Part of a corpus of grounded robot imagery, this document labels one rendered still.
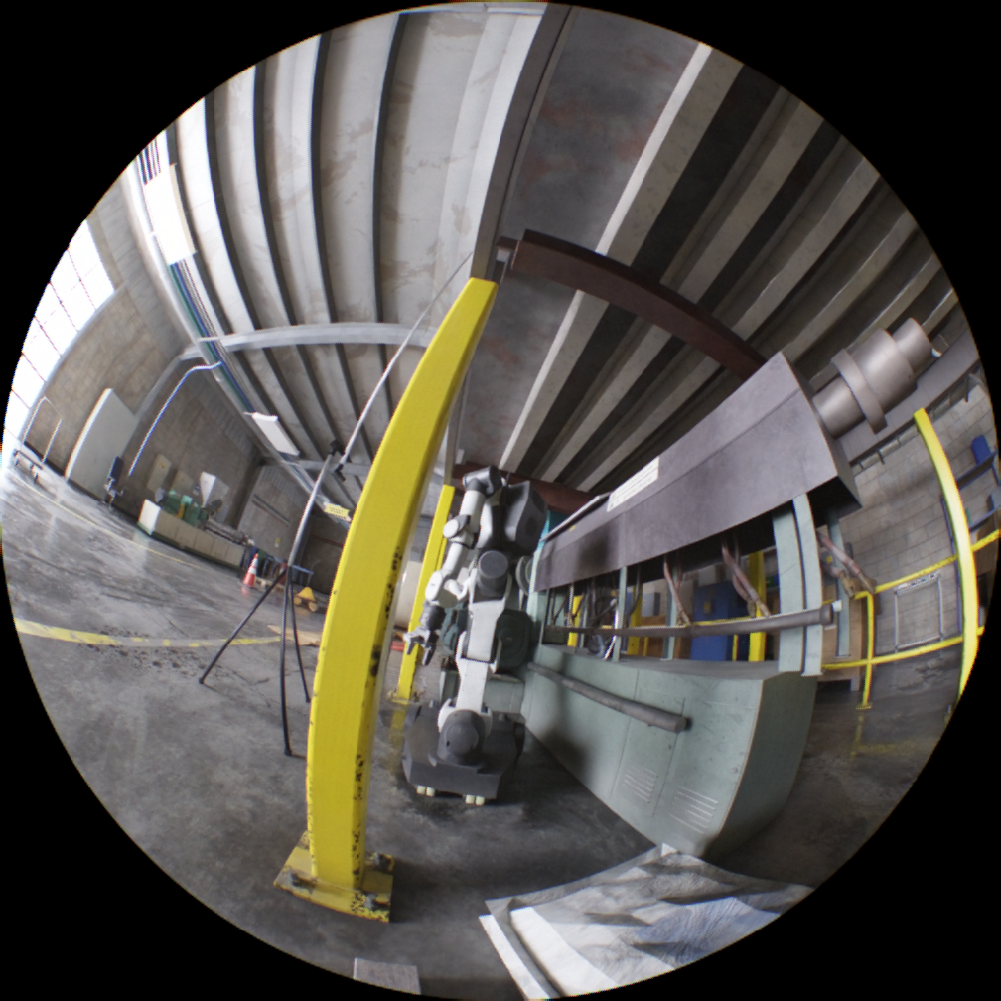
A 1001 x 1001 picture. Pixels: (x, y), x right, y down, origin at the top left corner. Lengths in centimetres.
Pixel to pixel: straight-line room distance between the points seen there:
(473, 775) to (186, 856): 89
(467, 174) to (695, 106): 420
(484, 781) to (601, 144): 219
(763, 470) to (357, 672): 105
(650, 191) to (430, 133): 437
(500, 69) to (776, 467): 518
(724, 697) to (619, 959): 66
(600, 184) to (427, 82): 434
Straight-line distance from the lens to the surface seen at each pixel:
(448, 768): 111
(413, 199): 539
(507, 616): 217
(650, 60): 147
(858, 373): 99
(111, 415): 845
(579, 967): 56
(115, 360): 911
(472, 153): 509
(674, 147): 119
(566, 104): 136
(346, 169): 567
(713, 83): 130
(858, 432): 254
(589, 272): 99
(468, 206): 515
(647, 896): 65
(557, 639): 259
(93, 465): 845
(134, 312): 930
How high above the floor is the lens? 71
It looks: 24 degrees up
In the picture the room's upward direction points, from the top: 10 degrees clockwise
